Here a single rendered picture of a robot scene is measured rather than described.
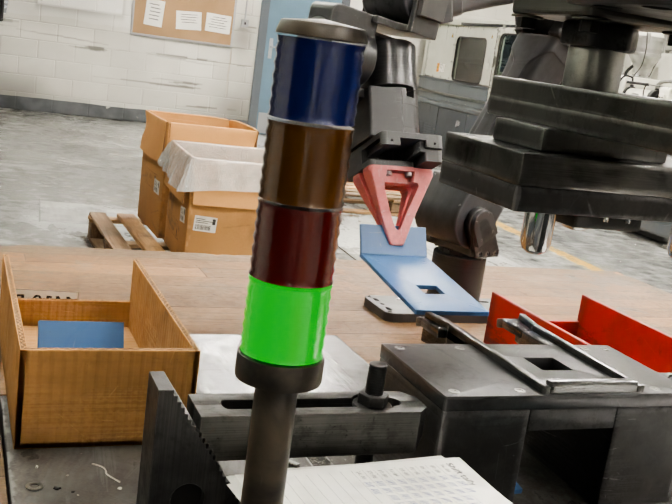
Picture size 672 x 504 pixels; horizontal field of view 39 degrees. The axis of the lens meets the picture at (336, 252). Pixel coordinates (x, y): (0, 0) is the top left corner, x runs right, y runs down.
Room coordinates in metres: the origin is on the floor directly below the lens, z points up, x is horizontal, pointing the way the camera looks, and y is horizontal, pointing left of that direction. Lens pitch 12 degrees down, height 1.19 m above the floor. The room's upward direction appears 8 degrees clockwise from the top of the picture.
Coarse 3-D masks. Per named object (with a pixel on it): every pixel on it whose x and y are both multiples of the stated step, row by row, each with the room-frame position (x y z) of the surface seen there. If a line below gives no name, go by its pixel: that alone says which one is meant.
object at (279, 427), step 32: (288, 32) 0.39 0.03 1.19; (320, 32) 0.39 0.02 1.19; (352, 32) 0.39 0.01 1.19; (256, 384) 0.39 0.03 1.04; (288, 384) 0.39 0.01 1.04; (320, 384) 0.40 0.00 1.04; (256, 416) 0.40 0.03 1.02; (288, 416) 0.40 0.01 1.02; (256, 448) 0.40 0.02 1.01; (288, 448) 0.40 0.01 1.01; (256, 480) 0.40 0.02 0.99
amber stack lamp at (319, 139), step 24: (288, 120) 0.40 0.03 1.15; (264, 144) 0.40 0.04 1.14; (288, 144) 0.39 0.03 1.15; (312, 144) 0.39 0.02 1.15; (336, 144) 0.39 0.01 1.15; (264, 168) 0.40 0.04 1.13; (288, 168) 0.39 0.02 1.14; (312, 168) 0.39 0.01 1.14; (336, 168) 0.39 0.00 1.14; (264, 192) 0.40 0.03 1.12; (288, 192) 0.39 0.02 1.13; (312, 192) 0.39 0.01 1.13; (336, 192) 0.40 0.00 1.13
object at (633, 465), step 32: (448, 416) 0.56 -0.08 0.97; (480, 416) 0.57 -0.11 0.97; (512, 416) 0.58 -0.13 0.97; (544, 416) 0.59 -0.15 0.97; (576, 416) 0.60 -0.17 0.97; (608, 416) 0.61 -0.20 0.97; (640, 416) 0.62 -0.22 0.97; (416, 448) 0.58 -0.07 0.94; (448, 448) 0.56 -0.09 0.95; (480, 448) 0.57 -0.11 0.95; (512, 448) 0.58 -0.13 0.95; (544, 448) 0.67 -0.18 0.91; (576, 448) 0.64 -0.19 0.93; (608, 448) 0.61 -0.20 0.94; (640, 448) 0.62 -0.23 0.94; (512, 480) 0.58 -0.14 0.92; (576, 480) 0.63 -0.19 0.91; (608, 480) 0.61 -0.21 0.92; (640, 480) 0.62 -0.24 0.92
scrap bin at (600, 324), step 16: (496, 304) 0.95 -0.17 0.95; (512, 304) 0.93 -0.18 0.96; (592, 304) 0.99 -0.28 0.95; (496, 320) 0.95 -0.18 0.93; (544, 320) 0.87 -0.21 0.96; (560, 320) 1.00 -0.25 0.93; (592, 320) 0.99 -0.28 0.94; (608, 320) 0.96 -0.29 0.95; (624, 320) 0.94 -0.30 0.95; (496, 336) 0.94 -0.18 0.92; (512, 336) 0.92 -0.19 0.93; (560, 336) 0.85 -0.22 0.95; (576, 336) 1.00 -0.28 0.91; (592, 336) 0.98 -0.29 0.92; (608, 336) 0.96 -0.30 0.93; (624, 336) 0.94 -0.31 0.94; (640, 336) 0.91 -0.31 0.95; (656, 336) 0.89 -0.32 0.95; (624, 352) 0.93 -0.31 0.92; (640, 352) 0.91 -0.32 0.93; (656, 352) 0.89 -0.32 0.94; (656, 368) 0.89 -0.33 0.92
